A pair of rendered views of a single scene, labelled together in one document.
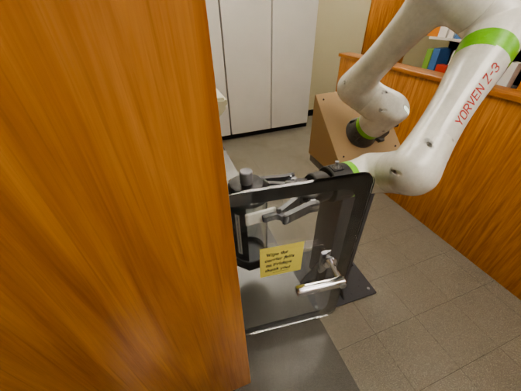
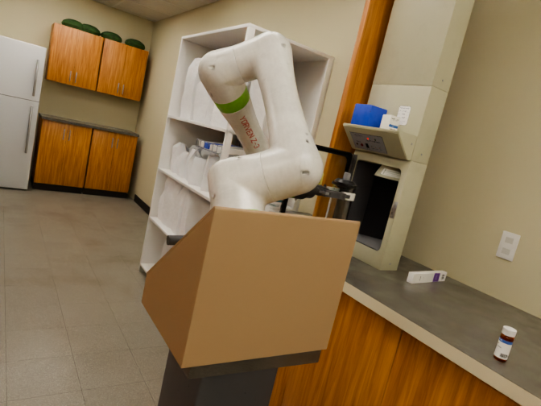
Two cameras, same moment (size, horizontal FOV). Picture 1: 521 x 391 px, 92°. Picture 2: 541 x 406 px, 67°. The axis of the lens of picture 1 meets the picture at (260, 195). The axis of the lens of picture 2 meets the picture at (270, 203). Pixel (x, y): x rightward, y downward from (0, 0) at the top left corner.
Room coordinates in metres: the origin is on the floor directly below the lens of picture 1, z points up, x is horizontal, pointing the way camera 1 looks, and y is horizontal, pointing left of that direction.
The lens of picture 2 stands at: (2.02, -0.70, 1.38)
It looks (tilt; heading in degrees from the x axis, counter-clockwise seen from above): 9 degrees down; 164
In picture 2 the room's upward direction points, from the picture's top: 13 degrees clockwise
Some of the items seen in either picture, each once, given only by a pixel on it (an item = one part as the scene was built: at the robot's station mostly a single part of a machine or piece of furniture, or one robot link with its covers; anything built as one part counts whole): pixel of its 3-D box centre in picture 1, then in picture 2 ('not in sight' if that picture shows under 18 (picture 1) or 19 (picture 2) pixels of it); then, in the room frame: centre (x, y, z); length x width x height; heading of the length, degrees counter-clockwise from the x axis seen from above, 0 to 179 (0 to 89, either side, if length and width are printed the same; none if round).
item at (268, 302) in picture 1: (274, 275); (315, 190); (0.28, -0.02, 1.19); 0.30 x 0.01 x 0.40; 102
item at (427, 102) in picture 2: not in sight; (394, 177); (0.34, 0.31, 1.33); 0.32 x 0.25 x 0.77; 19
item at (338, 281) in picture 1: (318, 278); not in sight; (0.26, -0.10, 1.20); 0.10 x 0.05 x 0.03; 102
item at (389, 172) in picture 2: not in sight; (395, 173); (0.37, 0.29, 1.34); 0.18 x 0.18 x 0.05
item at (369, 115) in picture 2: not in sight; (369, 117); (0.33, 0.12, 1.56); 0.10 x 0.10 x 0.09; 19
